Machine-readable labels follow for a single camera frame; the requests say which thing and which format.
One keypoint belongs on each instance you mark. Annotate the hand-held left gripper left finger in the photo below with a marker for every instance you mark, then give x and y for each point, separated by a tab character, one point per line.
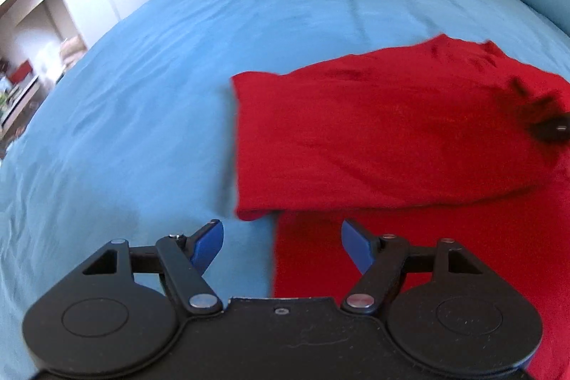
207	245

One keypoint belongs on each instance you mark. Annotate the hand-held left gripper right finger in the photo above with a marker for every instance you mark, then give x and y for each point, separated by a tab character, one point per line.
356	245

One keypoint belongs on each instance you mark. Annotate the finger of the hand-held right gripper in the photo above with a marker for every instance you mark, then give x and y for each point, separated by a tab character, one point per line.
545	126

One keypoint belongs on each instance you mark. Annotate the red garment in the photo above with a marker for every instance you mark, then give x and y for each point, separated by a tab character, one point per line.
356	130

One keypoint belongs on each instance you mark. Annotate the bed with blue sheet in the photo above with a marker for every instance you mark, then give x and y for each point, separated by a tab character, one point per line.
178	73

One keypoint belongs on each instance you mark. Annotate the red box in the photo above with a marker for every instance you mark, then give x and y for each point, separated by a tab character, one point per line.
20	73

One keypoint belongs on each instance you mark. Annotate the white shelf unit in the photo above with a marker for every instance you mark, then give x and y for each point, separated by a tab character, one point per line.
40	19

